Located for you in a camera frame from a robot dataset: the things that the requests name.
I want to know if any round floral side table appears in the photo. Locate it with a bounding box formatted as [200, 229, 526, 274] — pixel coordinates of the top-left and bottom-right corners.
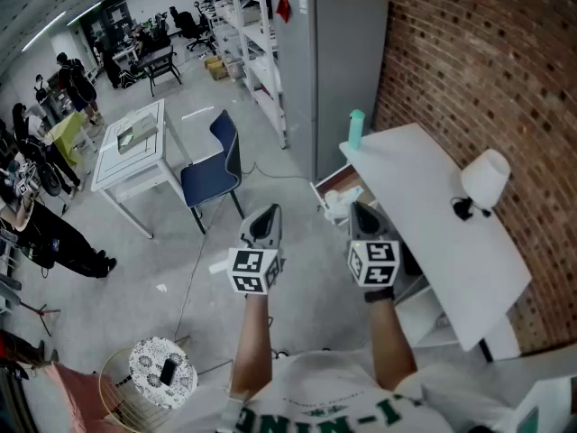
[127, 336, 199, 411]

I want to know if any white desk drawer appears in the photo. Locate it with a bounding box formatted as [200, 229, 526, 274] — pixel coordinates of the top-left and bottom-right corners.
[309, 163, 380, 227]

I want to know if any black wristband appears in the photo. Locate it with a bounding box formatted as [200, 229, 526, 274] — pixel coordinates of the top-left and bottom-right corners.
[363, 287, 396, 304]

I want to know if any white desk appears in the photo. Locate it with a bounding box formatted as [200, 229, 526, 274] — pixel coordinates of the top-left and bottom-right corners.
[338, 123, 534, 361]

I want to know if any brown cardboard box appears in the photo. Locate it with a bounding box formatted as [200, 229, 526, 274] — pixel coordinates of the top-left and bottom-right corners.
[204, 55, 230, 82]

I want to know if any mint green bottle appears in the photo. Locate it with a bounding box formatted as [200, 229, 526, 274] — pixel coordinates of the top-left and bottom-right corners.
[346, 108, 367, 151]

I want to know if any gold wire basket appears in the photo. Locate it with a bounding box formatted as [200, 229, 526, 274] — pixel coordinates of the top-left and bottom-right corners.
[98, 344, 186, 433]

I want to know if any person's white printed t-shirt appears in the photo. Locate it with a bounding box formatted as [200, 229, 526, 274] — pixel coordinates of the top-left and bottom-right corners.
[215, 347, 513, 433]

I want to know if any yellow-green folding table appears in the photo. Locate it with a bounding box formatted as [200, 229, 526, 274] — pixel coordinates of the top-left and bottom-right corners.
[47, 111, 87, 168]

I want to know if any black office chair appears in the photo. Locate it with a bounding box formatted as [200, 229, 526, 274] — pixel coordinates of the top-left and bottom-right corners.
[169, 5, 218, 54]

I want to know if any white item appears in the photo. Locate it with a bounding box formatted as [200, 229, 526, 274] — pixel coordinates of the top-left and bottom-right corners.
[323, 186, 365, 223]

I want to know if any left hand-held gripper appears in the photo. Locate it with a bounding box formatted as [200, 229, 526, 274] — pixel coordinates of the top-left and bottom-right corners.
[227, 203, 286, 297]

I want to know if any pink cloth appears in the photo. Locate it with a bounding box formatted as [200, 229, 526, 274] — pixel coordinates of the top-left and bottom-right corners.
[48, 362, 119, 433]

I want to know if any flat cardboard box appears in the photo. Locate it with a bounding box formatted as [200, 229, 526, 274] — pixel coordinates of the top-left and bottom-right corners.
[115, 111, 160, 155]

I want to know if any white table lamp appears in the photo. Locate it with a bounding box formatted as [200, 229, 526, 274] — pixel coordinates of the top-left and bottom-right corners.
[450, 148, 512, 222]

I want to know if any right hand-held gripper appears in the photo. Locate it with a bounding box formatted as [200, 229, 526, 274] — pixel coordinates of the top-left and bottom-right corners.
[345, 200, 402, 290]

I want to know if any grey metal cabinet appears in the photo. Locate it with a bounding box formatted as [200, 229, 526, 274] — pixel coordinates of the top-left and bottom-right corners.
[269, 0, 390, 182]

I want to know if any white square table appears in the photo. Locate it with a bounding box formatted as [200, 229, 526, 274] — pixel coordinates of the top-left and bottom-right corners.
[90, 97, 191, 240]

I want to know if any person's left forearm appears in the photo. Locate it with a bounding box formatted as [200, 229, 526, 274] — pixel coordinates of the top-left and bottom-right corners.
[228, 292, 274, 401]

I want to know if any white shelving rack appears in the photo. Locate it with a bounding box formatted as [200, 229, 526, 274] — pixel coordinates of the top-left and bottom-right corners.
[207, 0, 290, 151]

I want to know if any person's right forearm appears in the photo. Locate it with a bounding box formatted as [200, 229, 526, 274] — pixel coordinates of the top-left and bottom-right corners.
[365, 296, 418, 392]

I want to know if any black frame table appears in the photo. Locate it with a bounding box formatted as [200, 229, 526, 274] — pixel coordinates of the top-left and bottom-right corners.
[133, 44, 184, 98]

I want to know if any blue chair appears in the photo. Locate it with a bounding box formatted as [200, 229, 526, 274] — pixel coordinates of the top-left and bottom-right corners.
[179, 108, 247, 236]

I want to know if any black smartphone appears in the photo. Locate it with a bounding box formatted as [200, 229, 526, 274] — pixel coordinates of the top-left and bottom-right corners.
[158, 357, 179, 388]

